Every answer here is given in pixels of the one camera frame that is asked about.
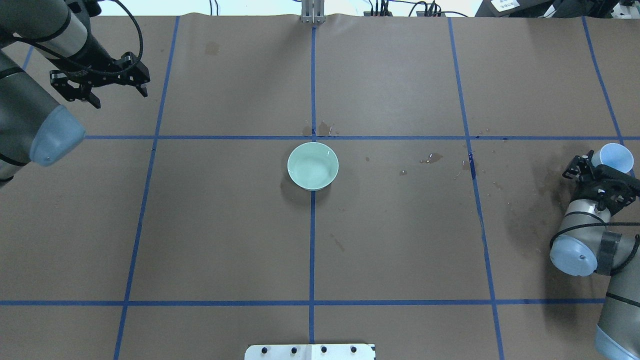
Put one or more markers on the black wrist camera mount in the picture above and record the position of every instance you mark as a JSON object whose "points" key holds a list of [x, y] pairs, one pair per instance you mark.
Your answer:
{"points": [[580, 169], [75, 85]]}

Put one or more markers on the black labelled box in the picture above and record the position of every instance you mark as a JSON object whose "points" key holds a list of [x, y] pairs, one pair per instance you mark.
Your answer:
{"points": [[516, 9]]}

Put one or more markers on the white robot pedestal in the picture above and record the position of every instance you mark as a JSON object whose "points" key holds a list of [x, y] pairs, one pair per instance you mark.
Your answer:
{"points": [[328, 351]]}

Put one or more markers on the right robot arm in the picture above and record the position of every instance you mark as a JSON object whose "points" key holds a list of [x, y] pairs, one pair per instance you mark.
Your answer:
{"points": [[585, 245]]}

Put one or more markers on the aluminium frame post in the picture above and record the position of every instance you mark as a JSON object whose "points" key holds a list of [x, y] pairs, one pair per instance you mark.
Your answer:
{"points": [[313, 11]]}

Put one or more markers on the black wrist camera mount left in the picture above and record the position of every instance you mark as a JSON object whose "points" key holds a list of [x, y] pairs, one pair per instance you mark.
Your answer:
{"points": [[75, 85]]}

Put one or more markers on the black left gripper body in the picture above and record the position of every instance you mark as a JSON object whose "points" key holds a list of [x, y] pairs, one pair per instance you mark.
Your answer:
{"points": [[98, 59]]}

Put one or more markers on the light blue cup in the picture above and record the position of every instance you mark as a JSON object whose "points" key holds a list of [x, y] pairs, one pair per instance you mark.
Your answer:
{"points": [[614, 155]]}

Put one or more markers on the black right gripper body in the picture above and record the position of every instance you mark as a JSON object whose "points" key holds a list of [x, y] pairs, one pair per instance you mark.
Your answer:
{"points": [[589, 172]]}

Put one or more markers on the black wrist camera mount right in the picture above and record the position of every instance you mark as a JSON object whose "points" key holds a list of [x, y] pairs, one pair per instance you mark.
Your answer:
{"points": [[580, 169]]}

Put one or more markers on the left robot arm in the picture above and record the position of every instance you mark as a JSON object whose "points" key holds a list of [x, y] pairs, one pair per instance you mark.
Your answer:
{"points": [[36, 127]]}

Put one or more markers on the pale green bowl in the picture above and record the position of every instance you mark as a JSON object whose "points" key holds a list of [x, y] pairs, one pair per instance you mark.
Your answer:
{"points": [[312, 166]]}

